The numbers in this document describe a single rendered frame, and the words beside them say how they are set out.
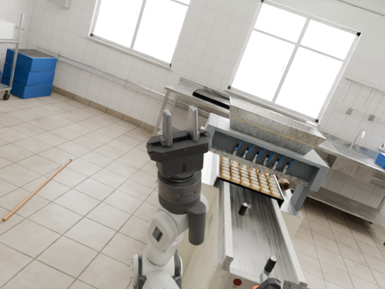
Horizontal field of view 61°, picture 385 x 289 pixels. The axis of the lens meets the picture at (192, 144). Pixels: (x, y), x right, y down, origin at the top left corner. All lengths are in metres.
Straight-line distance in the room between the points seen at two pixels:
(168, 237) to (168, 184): 0.12
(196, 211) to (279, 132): 1.31
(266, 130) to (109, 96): 3.88
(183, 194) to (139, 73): 4.66
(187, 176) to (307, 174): 1.50
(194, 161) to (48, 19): 5.46
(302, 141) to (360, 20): 3.29
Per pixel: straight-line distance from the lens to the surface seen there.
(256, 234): 1.65
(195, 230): 0.69
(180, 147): 0.58
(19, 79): 5.24
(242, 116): 1.86
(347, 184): 5.34
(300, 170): 2.04
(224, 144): 1.94
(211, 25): 4.97
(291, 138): 1.93
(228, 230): 1.44
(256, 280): 1.37
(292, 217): 2.07
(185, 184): 0.62
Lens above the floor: 1.59
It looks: 17 degrees down
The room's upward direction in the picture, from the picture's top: 20 degrees clockwise
